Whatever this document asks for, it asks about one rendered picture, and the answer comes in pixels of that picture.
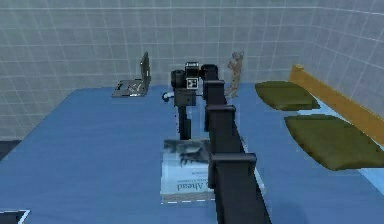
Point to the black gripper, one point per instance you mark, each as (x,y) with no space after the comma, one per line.
(185,97)

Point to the pale blue printed sign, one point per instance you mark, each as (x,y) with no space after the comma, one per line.
(185,176)

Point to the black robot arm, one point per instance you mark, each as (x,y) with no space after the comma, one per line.
(233,186)

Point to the blue bed with wooden headboard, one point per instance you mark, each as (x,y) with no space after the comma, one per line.
(100,150)

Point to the grey open laptop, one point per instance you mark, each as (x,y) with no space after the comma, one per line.
(131,89)

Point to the brown figure statue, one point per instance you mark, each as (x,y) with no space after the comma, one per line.
(236,71)

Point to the olive green pillow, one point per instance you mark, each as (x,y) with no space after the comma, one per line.
(333,141)
(286,96)

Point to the black white-edged flat object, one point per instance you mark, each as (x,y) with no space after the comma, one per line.
(10,217)

